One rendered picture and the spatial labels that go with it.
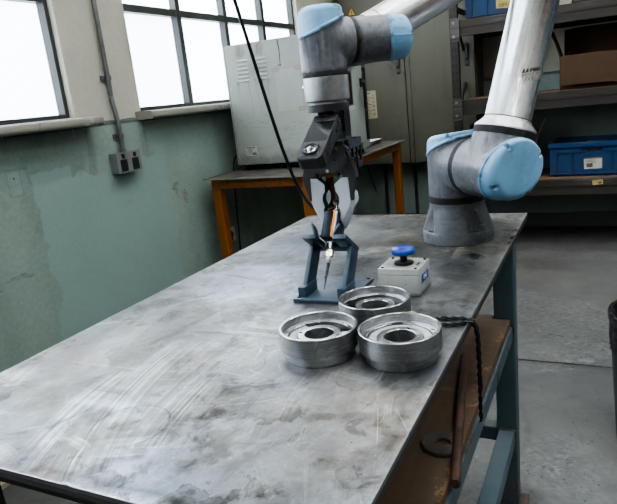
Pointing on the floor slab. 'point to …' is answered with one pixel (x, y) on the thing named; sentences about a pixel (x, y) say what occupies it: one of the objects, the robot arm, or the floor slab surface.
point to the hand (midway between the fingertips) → (334, 222)
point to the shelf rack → (611, 11)
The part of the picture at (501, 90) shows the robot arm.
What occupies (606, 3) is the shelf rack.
